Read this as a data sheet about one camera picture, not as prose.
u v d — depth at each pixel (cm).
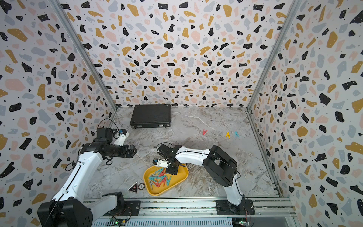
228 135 103
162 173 86
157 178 84
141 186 81
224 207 73
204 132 106
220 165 52
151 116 109
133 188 81
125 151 71
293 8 72
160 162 78
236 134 105
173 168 77
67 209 38
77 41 81
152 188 80
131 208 73
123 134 73
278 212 75
